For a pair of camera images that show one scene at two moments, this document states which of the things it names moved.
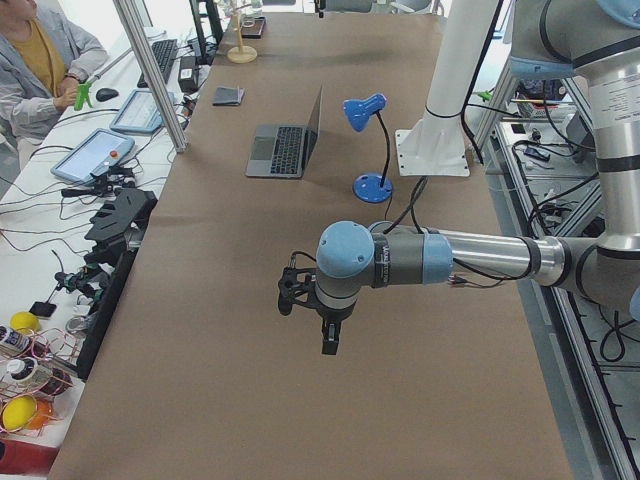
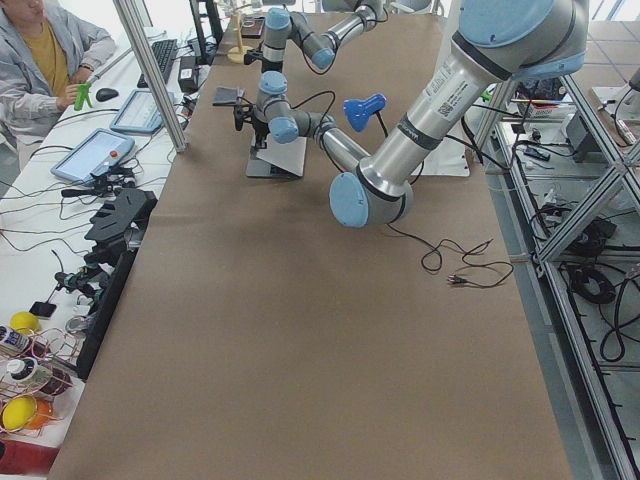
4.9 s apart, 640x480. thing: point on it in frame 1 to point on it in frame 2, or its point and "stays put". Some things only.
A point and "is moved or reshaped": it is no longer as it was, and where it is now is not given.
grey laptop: x=283 y=151 is moved or reshaped
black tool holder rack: x=119 y=220 stays put
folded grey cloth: x=228 y=96 stays put
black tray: x=252 y=27 stays put
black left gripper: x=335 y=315 to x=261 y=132
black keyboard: x=163 y=53 stays put
